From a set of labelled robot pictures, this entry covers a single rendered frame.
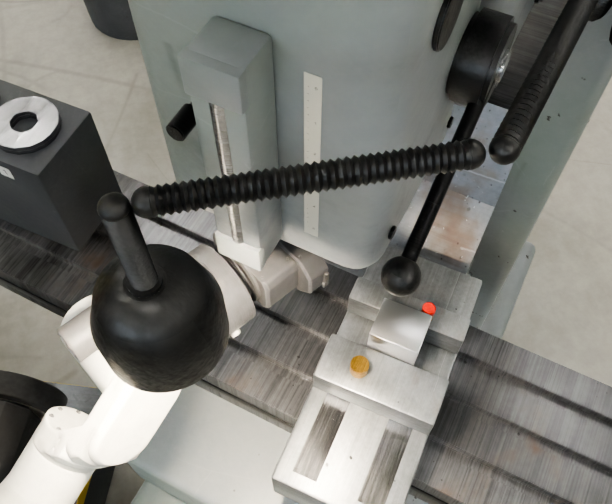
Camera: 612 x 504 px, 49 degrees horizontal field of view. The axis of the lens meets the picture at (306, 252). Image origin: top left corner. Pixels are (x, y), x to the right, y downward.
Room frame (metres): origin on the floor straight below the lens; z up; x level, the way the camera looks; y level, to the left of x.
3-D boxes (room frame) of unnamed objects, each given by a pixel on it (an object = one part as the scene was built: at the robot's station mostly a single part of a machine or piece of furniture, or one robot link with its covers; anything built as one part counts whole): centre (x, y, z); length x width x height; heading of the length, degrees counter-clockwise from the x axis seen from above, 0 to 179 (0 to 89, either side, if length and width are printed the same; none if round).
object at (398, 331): (0.34, -0.11, 1.06); 0.06 x 0.05 x 0.06; 66
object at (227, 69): (0.29, 0.04, 1.45); 0.04 x 0.04 x 0.21; 63
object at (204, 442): (0.39, -0.01, 0.81); 0.50 x 0.35 x 0.12; 153
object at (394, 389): (0.29, -0.09, 1.04); 0.15 x 0.06 x 0.04; 66
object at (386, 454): (0.31, -0.10, 1.00); 0.35 x 0.15 x 0.11; 156
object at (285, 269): (0.33, 0.06, 1.23); 0.13 x 0.12 x 0.10; 42
